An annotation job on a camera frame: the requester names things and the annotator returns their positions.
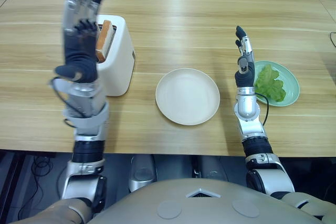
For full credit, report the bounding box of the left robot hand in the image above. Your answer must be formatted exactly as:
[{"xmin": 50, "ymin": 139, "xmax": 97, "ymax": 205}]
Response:
[{"xmin": 54, "ymin": 0, "xmax": 108, "ymax": 83}]

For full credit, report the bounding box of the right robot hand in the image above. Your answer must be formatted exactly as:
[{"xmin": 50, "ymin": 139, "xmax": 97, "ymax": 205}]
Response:
[{"xmin": 234, "ymin": 25, "xmax": 256, "ymax": 88}]

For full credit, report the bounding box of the green lettuce leaf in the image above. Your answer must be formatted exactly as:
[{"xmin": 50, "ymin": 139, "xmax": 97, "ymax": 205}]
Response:
[{"xmin": 254, "ymin": 65, "xmax": 287, "ymax": 102}]

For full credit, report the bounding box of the bread slice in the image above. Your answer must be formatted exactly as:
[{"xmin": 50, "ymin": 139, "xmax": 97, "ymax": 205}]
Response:
[{"xmin": 95, "ymin": 19, "xmax": 112, "ymax": 62}]

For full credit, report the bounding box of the cream toaster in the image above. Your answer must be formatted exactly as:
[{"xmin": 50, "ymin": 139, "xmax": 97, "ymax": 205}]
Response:
[{"xmin": 94, "ymin": 14, "xmax": 137, "ymax": 97}]

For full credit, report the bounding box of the green round plate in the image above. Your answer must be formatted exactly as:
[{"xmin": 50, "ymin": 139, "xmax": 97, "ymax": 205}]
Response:
[{"xmin": 253, "ymin": 60, "xmax": 300, "ymax": 107}]

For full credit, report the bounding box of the cream round plate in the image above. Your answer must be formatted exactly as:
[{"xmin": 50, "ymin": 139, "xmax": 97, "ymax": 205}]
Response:
[{"xmin": 155, "ymin": 68, "xmax": 221, "ymax": 126}]

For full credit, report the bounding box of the robot body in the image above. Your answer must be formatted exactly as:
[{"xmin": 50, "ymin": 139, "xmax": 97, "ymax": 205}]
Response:
[{"xmin": 86, "ymin": 178, "xmax": 325, "ymax": 224}]

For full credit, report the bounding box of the black cable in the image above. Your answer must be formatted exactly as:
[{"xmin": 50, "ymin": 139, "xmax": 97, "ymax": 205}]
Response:
[
  {"xmin": 49, "ymin": 76, "xmax": 91, "ymax": 128},
  {"xmin": 254, "ymin": 92, "xmax": 270, "ymax": 125}
]

